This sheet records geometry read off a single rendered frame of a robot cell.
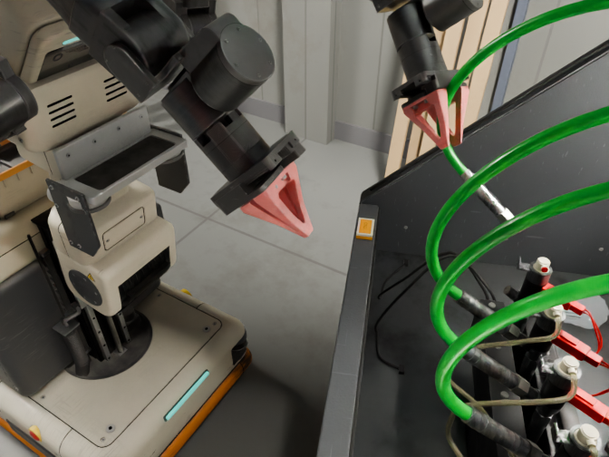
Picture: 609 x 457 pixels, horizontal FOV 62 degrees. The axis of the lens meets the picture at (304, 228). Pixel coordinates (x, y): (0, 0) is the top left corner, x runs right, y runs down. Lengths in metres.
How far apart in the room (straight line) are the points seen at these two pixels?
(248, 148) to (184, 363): 1.17
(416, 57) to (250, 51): 0.33
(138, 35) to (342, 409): 0.51
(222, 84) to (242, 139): 0.07
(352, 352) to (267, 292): 1.42
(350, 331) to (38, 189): 0.92
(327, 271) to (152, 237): 1.17
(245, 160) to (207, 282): 1.75
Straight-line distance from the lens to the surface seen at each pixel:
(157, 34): 0.53
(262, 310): 2.10
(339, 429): 0.70
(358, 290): 0.85
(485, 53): 0.70
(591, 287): 0.42
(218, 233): 2.49
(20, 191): 1.41
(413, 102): 0.74
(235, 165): 0.52
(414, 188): 1.02
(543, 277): 0.73
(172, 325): 1.73
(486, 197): 0.78
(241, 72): 0.46
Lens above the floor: 1.56
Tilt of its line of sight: 39 degrees down
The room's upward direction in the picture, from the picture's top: straight up
